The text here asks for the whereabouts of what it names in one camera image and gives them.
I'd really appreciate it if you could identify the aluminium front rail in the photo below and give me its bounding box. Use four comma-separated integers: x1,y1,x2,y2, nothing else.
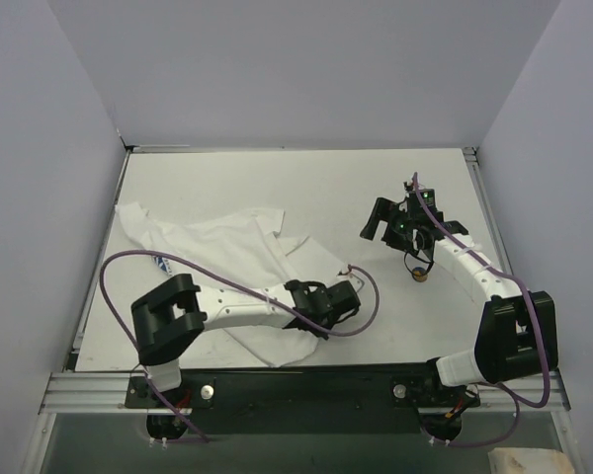
39,369,134,415

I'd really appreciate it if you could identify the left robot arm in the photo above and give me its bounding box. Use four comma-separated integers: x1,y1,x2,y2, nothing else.
130,274,364,407

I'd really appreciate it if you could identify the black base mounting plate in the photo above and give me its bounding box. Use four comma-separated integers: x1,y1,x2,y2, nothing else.
125,362,480,438

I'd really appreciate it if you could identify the beige foam block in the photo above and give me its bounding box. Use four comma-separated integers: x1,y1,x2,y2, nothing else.
488,447,575,474

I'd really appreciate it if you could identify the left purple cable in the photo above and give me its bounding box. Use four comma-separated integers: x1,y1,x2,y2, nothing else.
100,250,381,443

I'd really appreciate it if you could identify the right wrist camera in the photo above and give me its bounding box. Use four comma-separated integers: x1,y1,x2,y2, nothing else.
404,181,438,218

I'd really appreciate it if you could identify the round orange blue brooch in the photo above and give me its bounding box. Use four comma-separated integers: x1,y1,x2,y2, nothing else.
411,267,428,282

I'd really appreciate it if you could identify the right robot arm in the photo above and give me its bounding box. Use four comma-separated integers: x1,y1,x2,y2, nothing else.
360,190,558,408

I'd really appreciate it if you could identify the white t-shirt with flower print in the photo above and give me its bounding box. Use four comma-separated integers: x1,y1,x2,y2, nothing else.
116,202,346,367

